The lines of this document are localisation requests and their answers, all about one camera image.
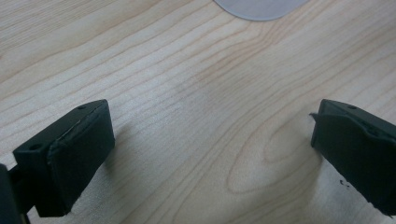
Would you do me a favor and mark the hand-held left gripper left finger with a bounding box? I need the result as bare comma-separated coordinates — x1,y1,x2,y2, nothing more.
12,99,116,218

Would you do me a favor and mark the pale grey rounded sheet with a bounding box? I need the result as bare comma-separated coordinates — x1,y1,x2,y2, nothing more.
212,0,311,22

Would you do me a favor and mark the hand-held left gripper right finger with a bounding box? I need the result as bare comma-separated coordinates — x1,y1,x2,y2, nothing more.
309,98,396,217

